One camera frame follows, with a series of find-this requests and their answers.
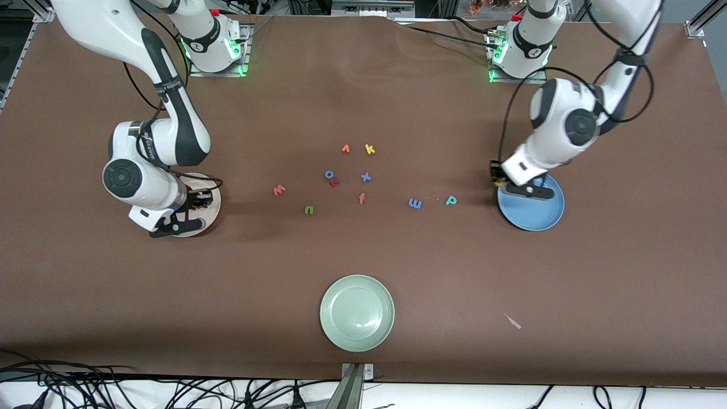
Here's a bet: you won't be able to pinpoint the beige plate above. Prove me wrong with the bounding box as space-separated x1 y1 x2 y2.
165 173 222 237

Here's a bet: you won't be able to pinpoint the blue plate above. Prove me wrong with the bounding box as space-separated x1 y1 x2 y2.
497 173 565 232

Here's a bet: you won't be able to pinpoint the brown table cover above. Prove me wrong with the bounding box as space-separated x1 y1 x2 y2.
0 10 727 388

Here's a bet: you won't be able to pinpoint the orange decorative object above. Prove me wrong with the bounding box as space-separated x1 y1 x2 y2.
469 0 512 15

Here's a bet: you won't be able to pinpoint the green plate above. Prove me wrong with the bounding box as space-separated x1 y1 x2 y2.
319 274 395 353

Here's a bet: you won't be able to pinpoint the grey metal box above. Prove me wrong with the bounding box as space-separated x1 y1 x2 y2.
331 0 415 16

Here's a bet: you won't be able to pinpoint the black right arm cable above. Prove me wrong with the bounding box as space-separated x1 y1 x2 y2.
122 0 225 197

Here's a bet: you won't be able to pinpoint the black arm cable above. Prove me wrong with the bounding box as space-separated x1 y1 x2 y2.
122 0 225 197
499 0 655 166

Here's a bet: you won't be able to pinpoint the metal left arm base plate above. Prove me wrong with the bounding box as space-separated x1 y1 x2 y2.
487 31 549 85

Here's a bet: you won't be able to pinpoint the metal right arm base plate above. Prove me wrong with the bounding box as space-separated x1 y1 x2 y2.
185 24 252 78

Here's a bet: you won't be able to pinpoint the black cable on table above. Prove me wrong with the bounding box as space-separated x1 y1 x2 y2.
398 17 496 49

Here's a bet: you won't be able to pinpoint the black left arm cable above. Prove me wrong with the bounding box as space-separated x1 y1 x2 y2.
499 0 655 166

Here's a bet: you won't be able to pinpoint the tangled black floor cables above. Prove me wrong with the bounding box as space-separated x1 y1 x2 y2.
0 349 336 409

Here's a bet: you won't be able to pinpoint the aluminium frame rail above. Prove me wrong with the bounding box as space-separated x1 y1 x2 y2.
684 0 727 37
0 0 57 114

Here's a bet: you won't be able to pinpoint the metal table edge bracket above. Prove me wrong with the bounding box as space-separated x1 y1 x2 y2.
327 362 374 409

